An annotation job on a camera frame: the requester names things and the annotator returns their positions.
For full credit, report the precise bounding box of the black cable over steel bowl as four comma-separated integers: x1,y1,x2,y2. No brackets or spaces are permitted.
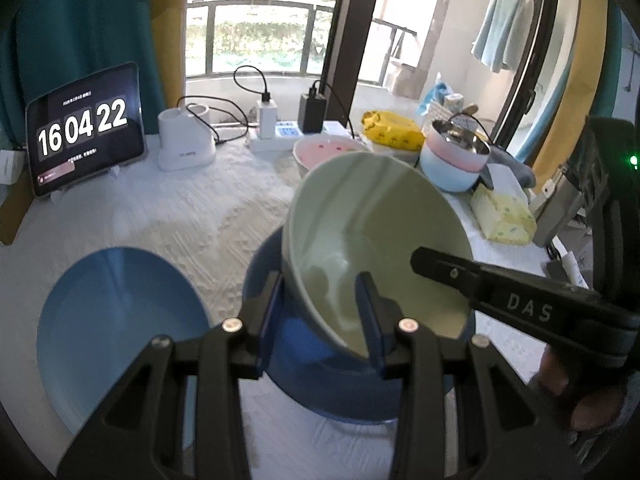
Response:
447,112,493,151

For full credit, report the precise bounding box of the light blue hanging towel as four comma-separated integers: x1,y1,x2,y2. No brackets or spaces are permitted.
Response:
471,0,536,73

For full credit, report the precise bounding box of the white tablet stand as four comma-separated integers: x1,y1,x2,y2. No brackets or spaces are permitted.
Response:
50,164,123,204

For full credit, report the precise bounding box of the blue plastic bag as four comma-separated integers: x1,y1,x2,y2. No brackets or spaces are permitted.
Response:
422,72,453,116

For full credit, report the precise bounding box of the person's right hand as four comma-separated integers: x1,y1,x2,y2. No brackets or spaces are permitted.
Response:
537,349,629,432

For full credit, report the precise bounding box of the white power strip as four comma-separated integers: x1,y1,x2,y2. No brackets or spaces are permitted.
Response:
249,121,351,155

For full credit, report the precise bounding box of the yellow curtain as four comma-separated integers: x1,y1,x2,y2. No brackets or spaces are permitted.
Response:
532,0,608,171
147,0,188,111

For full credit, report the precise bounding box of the yellow tissue pack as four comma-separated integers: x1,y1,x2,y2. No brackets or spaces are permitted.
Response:
470,164,537,246

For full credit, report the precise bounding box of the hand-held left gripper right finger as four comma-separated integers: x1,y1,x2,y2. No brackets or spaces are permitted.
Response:
354,271,583,480

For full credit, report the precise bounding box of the tablet with clock display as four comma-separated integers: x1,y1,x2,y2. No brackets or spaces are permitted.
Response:
25,61,147,198

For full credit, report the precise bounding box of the pale green bowl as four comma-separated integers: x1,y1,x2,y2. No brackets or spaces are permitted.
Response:
281,152,475,361

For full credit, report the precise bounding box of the cardboard box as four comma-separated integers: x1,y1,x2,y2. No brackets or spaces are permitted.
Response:
0,180,36,246

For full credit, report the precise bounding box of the black balcony railing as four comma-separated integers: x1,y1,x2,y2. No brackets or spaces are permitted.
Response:
185,2,418,86

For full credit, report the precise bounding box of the white bowl with pink inside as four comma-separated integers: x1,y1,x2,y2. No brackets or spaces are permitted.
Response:
292,134,373,181

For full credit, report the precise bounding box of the white textured tablecloth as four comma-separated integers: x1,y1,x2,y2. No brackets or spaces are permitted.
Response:
0,135,601,480

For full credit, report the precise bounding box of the black charger cable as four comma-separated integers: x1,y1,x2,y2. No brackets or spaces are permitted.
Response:
233,65,271,103
311,79,358,138

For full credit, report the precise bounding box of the blue plate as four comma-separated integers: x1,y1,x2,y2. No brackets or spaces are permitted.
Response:
36,246,212,451

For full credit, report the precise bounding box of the grey thermos bottle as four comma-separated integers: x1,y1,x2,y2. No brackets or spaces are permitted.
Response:
532,170,591,248

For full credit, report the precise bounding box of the white desk lamp base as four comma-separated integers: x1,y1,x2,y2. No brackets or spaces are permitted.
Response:
157,104,217,173

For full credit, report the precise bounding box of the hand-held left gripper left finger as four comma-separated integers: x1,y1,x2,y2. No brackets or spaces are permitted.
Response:
56,270,286,480

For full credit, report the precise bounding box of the white tube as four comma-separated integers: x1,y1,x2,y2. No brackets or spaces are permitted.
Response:
560,252,586,286

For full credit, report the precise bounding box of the small white box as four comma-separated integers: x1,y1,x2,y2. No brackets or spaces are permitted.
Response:
0,149,26,186

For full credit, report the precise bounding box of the black window mullion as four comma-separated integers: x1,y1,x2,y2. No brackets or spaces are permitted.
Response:
320,0,386,126

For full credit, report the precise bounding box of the black lamp cable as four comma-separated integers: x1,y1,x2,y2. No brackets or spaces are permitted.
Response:
176,96,251,148

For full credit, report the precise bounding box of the yellow patterned package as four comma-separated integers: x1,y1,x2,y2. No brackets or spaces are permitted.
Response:
362,110,426,153

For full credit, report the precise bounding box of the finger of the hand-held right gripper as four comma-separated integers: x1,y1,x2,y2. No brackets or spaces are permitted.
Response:
410,246,608,333

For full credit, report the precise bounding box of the black charger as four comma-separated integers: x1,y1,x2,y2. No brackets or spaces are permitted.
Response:
299,92,327,133

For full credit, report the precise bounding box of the small light blue bowl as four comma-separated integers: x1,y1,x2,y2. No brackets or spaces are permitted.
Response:
419,152,483,193

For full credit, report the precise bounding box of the white charger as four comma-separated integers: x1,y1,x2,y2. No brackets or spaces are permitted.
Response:
256,100,278,140

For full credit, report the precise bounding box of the black sliding door frame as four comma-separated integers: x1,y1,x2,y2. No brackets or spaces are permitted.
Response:
500,0,581,151

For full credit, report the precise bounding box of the large blue bowl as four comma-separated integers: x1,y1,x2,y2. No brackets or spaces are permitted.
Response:
242,232,476,423

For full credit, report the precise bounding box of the grey cloth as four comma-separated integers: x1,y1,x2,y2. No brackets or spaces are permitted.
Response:
482,147,536,191

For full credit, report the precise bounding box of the teal curtain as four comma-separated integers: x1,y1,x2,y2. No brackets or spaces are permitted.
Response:
0,0,166,136

